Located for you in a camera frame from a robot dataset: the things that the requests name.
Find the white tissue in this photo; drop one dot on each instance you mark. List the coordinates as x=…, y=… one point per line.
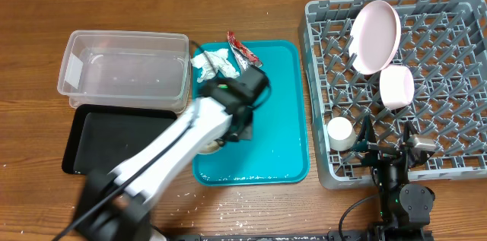
x=213, y=62

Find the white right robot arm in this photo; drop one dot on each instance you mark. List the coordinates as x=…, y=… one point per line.
x=404, y=207

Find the small pink bowl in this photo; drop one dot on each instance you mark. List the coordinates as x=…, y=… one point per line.
x=396, y=86

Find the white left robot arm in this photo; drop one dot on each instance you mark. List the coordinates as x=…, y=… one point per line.
x=116, y=204

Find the clear plastic container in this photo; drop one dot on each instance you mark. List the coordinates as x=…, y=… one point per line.
x=126, y=68

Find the red foil wrapper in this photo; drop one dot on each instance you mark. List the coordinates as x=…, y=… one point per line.
x=243, y=55

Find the grey bowl with rice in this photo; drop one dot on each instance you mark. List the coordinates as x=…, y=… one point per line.
x=213, y=147

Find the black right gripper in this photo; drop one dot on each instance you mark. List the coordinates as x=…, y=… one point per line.
x=384, y=150

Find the teal plastic tray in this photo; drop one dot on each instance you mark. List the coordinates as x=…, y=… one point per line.
x=278, y=150

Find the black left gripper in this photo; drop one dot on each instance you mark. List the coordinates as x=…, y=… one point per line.
x=246, y=134

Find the large pink plate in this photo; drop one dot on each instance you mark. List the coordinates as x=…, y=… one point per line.
x=375, y=37

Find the grey dishwasher rack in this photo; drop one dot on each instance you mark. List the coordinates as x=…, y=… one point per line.
x=443, y=43

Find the white paper cup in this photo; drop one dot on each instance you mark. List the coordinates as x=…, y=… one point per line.
x=341, y=134

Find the black plastic tray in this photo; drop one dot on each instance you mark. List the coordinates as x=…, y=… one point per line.
x=102, y=137

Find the black rail at bottom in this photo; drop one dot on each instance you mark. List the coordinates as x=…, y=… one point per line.
x=333, y=235

